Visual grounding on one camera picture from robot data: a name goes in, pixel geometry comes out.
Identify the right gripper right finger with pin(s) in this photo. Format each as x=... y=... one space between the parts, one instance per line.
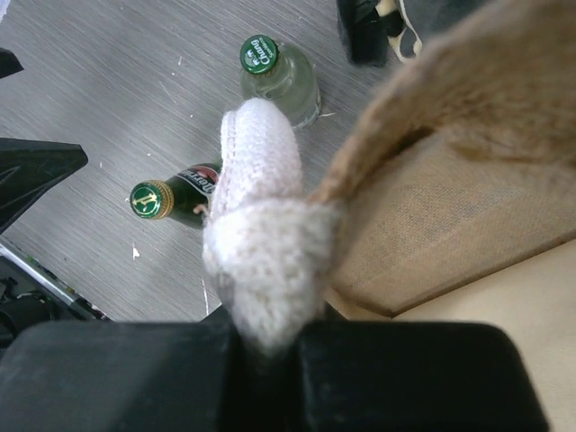
x=413 y=376

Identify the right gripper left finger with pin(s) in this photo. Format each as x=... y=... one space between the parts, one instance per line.
x=73 y=376

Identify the green glass bottle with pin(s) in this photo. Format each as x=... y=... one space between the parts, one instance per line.
x=184 y=197

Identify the brown jute canvas bag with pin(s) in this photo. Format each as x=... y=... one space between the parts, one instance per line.
x=463 y=164

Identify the clear soda bottle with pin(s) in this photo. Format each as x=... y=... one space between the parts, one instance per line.
x=281 y=73

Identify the black floral plush pillow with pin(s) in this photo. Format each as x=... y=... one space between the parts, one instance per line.
x=371 y=30

